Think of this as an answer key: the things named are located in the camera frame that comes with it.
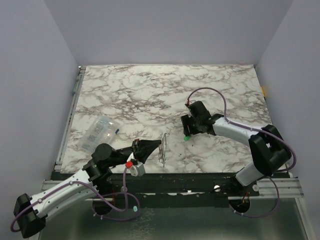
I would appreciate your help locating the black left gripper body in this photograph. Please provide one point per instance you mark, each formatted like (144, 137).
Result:
(135, 148)

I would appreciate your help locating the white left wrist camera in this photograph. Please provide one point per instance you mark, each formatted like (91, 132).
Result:
(136, 168)

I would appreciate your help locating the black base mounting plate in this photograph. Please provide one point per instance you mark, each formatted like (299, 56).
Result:
(188, 201)

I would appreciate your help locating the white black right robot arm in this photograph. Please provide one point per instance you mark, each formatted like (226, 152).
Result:
(268, 151)

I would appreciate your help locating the wire keyring with keys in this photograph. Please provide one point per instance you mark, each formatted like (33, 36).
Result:
(162, 148)

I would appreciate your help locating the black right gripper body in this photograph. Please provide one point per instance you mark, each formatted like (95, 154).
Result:
(189, 124)

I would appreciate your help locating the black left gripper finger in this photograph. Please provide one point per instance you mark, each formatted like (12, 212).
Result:
(144, 152)
(149, 143)

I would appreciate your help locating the clear plastic compartment box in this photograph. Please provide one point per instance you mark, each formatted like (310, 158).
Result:
(102, 131)

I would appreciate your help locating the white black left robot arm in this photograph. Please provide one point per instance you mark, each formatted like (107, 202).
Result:
(92, 180)

